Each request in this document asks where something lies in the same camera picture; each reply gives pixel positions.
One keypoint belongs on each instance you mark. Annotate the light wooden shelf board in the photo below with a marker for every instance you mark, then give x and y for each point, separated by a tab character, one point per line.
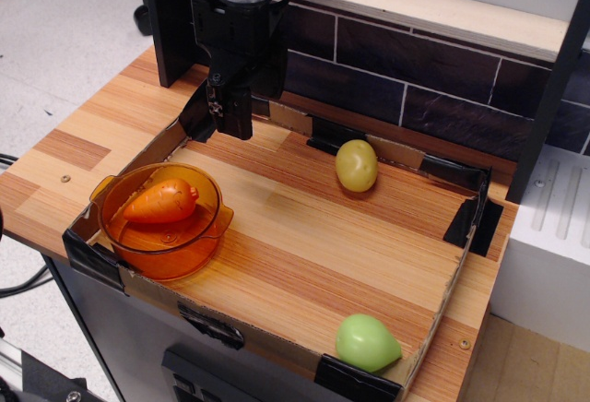
483	24

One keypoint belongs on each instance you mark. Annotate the black vertical post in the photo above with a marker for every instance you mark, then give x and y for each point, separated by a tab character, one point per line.
550	101
174	39

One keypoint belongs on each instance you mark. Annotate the orange plastic toy carrot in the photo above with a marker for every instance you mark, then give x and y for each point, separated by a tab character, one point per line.
168	201

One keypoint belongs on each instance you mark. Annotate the black vertical post right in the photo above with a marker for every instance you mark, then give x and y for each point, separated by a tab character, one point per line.
550	101

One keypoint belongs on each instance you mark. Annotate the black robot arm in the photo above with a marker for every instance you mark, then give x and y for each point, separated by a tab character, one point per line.
247	56

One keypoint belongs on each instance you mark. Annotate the aluminium frame corner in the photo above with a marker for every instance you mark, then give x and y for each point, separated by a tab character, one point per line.
24	378

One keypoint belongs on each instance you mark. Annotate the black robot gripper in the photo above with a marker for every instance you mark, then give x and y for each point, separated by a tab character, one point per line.
246	52

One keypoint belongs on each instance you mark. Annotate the green plastic toy pear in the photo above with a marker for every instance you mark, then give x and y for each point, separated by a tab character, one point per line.
366	343

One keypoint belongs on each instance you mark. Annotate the white grooved block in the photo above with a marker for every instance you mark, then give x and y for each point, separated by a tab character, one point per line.
543	281

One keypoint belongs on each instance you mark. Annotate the black vertical post left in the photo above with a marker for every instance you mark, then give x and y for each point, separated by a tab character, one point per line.
174	39

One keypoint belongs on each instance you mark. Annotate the black chair caster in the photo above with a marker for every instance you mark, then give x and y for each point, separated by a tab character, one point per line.
142	19

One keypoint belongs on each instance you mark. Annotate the yellow plastic toy potato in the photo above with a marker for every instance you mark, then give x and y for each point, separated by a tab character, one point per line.
356	166

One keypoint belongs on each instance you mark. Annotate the orange transparent plastic pot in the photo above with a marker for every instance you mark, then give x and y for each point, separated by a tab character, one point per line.
162	251

